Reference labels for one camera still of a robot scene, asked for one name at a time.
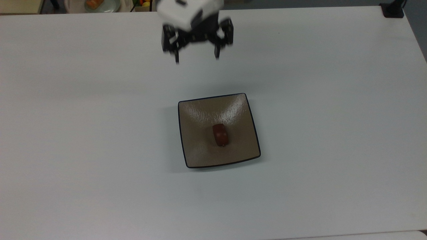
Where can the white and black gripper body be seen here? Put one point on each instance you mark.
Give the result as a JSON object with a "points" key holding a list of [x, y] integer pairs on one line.
{"points": [[186, 11]]}

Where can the light wooden board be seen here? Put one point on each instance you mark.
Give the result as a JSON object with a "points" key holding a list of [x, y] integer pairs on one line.
{"points": [[20, 6]]}

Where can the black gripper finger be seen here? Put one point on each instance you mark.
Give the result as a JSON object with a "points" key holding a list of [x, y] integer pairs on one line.
{"points": [[224, 35], [171, 41]]}

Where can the square brown ceramic plate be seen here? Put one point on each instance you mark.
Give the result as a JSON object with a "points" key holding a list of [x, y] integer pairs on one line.
{"points": [[203, 146]]}

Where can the orange food piece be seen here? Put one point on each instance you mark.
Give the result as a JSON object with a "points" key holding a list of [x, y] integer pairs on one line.
{"points": [[94, 3]]}

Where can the round pale plate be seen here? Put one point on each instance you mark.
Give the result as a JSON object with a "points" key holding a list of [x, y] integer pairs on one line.
{"points": [[111, 6]]}

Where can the box of toy fruit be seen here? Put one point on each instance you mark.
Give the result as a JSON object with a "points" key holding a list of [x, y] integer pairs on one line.
{"points": [[143, 4]]}

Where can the small round reddish-brown food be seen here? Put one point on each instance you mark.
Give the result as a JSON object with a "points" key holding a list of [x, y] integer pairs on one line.
{"points": [[220, 134]]}

